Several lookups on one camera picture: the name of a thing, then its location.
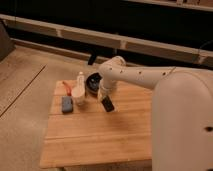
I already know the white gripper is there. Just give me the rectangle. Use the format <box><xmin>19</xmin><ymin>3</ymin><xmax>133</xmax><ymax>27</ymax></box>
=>
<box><xmin>98</xmin><ymin>79</ymin><xmax>117</xmax><ymax>102</ymax></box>

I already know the black eraser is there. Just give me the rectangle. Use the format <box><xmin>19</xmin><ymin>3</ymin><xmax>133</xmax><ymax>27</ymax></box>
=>
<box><xmin>102</xmin><ymin>96</ymin><xmax>114</xmax><ymax>112</ymax></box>

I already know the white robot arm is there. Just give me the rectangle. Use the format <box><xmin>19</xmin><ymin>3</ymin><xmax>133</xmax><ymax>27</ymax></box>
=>
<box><xmin>98</xmin><ymin>56</ymin><xmax>213</xmax><ymax>171</ymax></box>

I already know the dark ceramic bowl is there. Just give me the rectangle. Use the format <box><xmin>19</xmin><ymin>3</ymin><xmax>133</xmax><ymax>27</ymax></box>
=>
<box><xmin>86</xmin><ymin>72</ymin><xmax>102</xmax><ymax>96</ymax></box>

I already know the small white bottle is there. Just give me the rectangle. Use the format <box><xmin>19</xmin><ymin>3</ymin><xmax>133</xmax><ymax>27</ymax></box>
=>
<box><xmin>77</xmin><ymin>72</ymin><xmax>85</xmax><ymax>88</ymax></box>

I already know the red marker pen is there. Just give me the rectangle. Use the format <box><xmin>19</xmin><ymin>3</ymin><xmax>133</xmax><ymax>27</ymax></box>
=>
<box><xmin>62</xmin><ymin>81</ymin><xmax>72</xmax><ymax>96</ymax></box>

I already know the blue sponge block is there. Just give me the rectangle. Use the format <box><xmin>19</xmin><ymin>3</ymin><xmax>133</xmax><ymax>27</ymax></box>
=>
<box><xmin>62</xmin><ymin>96</ymin><xmax>73</xmax><ymax>113</ymax></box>

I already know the wooden table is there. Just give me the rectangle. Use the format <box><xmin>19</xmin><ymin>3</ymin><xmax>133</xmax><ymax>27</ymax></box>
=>
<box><xmin>40</xmin><ymin>81</ymin><xmax>152</xmax><ymax>168</ymax></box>

